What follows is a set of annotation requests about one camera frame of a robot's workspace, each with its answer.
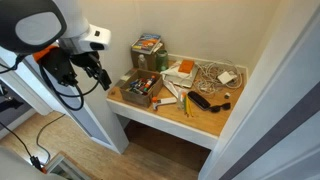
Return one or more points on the black glasses case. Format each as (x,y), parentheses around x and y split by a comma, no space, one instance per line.
(198,100)

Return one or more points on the colourful book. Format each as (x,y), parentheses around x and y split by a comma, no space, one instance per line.
(146,42)

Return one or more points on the black clamp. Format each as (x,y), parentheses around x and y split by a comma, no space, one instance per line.
(8,103)

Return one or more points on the green glass jar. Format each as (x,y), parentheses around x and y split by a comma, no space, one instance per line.
(162,60)

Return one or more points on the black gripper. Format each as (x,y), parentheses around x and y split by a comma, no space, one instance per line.
(83,59)

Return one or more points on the white power adapter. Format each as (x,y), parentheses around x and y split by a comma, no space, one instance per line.
(225,77)

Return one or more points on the white oblong object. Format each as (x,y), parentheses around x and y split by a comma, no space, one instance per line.
(167,101)

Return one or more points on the orange notepad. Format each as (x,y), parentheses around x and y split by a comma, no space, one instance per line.
(186,66)

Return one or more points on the clear plastic bottle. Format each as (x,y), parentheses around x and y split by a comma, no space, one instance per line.
(142,62)

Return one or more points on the black wrist camera orange mount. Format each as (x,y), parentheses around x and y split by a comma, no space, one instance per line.
(60,66)

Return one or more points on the blue marker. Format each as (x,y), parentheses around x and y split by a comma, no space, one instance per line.
(134,82)

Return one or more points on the yellow pencil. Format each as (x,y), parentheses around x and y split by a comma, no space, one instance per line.
(190,108)

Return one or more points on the small white black cube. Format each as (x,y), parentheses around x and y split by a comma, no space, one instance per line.
(227,95)

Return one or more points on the aluminium frame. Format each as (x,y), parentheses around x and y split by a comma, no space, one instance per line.
(63,165)

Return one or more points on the orange capped glue stick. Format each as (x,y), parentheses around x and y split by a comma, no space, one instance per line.
(155,104)

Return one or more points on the black sunglasses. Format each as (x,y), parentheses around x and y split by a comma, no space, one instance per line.
(220,107)

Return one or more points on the red marker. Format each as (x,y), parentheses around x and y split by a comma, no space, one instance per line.
(141,83)

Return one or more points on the orange capped marker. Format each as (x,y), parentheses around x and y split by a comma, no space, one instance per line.
(150,82)

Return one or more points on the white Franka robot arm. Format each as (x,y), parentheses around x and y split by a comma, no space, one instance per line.
(40,30)

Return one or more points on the green pencil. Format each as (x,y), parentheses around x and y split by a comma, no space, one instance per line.
(184,103)

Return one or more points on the orange pencil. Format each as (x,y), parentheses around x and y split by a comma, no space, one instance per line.
(187,107)

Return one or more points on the tall brown cardboard box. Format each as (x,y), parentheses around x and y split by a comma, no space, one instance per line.
(150,60)

